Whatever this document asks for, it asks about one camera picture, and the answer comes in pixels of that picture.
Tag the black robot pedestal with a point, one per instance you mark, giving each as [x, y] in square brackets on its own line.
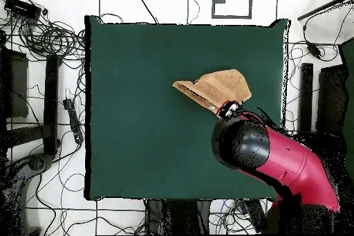
[177, 216]

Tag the black power adapter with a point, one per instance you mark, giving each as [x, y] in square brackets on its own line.
[314, 50]

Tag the black flat panel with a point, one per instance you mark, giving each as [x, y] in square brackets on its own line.
[330, 100]
[16, 86]

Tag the black power strip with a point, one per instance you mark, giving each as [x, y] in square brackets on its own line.
[255, 215]
[73, 119]

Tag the black tripod pole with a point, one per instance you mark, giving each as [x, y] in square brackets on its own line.
[318, 10]

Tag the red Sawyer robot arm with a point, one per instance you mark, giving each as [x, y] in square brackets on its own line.
[290, 161]

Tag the black frame bar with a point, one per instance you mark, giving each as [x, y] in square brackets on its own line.
[51, 103]
[306, 94]

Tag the tan terry towel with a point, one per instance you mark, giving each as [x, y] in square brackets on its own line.
[221, 86]

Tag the black device box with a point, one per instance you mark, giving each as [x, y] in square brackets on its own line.
[22, 7]

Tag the grey chair base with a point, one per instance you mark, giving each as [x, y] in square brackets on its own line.
[36, 162]

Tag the dark green tablecloth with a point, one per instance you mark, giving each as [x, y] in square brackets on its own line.
[138, 136]

